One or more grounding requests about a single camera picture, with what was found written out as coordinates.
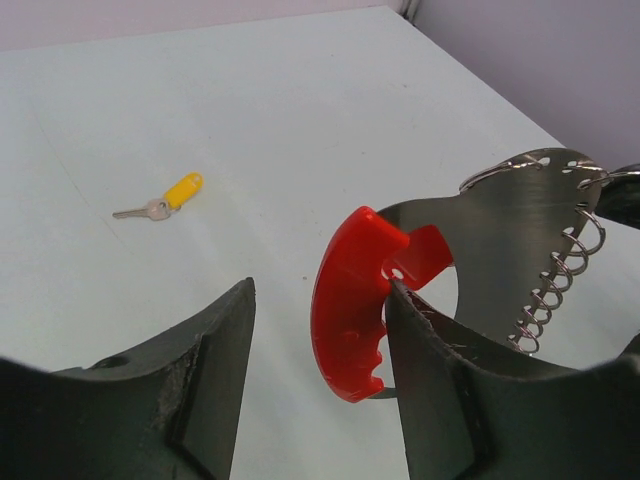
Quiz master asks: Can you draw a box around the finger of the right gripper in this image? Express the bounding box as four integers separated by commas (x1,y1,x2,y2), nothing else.
597,163,640,229

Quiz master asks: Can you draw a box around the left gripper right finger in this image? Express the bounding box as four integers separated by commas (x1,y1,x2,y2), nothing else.
385,281,639,479

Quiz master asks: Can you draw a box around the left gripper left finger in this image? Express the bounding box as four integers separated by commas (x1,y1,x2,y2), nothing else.
1,278,255,479

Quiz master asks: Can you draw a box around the red handled keyring holder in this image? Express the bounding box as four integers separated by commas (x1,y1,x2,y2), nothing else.
311,148,609,403

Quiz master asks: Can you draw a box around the key with yellow tag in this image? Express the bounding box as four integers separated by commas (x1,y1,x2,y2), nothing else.
112,172,204,221

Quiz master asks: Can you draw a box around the right aluminium frame post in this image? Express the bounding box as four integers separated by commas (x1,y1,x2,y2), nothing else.
398,0,422,23

